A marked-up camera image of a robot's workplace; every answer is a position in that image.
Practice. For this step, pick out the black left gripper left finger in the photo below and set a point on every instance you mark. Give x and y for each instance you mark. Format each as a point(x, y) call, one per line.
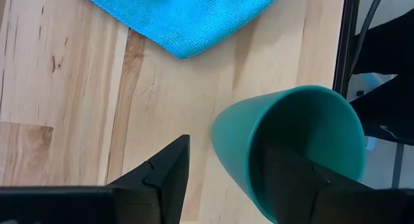
point(168, 185)

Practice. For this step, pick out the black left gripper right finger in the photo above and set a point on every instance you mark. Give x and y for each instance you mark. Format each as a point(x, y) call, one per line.
point(297, 191)

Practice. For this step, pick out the teal plastic cup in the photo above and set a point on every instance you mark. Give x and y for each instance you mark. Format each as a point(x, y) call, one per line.
point(233, 136)

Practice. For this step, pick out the blue microfibre cloth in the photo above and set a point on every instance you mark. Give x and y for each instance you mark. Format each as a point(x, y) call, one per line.
point(187, 20)

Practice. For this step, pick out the black metal rig frame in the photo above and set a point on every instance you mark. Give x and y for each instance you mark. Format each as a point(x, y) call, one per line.
point(346, 39)

